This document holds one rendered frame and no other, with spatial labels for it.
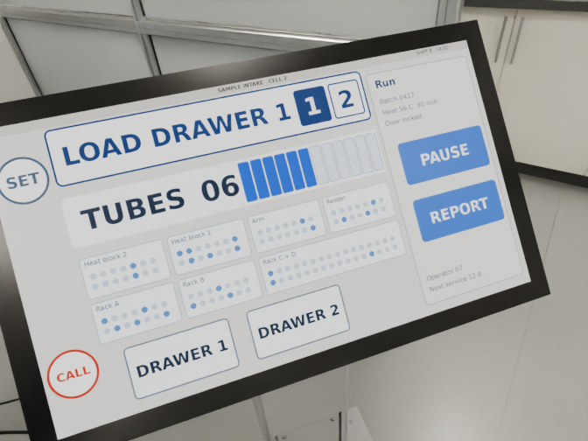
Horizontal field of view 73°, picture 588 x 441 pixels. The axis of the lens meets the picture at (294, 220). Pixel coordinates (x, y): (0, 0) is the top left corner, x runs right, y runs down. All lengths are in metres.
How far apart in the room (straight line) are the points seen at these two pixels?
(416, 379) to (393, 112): 1.21
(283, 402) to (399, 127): 0.44
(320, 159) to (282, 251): 0.10
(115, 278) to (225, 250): 0.10
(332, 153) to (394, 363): 1.22
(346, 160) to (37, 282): 0.30
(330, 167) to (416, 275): 0.14
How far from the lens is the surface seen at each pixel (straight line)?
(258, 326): 0.38
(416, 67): 0.46
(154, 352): 0.39
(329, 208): 0.39
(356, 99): 0.42
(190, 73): 0.41
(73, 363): 0.41
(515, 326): 1.77
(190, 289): 0.38
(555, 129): 2.43
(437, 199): 0.44
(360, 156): 0.41
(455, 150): 0.46
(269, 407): 0.67
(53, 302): 0.40
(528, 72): 2.34
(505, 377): 1.62
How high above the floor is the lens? 1.31
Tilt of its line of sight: 39 degrees down
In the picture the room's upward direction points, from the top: 6 degrees counter-clockwise
